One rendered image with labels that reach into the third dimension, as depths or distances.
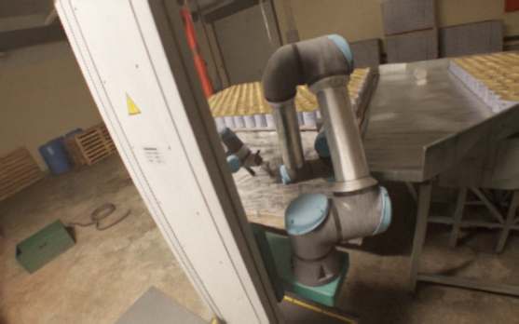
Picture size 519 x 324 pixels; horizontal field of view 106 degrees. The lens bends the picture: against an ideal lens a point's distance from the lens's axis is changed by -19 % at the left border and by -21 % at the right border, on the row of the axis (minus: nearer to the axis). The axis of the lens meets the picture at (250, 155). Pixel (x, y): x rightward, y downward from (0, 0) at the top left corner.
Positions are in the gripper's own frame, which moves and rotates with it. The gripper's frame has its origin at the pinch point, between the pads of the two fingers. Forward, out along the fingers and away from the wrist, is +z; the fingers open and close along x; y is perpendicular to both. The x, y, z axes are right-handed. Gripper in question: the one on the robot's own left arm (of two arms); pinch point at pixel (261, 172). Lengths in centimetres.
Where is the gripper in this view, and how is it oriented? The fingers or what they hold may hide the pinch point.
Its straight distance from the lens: 124.0
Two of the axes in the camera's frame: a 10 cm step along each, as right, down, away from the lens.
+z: 5.7, 6.3, 5.2
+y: 4.4, -7.7, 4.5
